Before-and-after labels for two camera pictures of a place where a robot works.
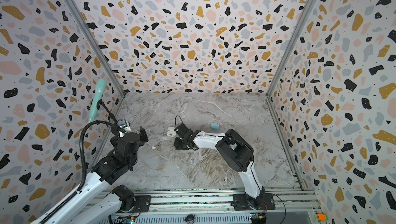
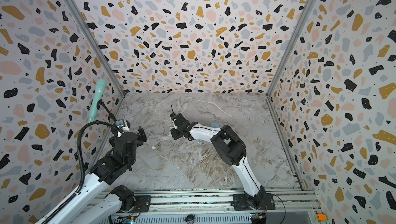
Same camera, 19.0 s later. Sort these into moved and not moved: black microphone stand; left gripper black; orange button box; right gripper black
Moved: right gripper black
Not moved: black microphone stand; left gripper black; orange button box
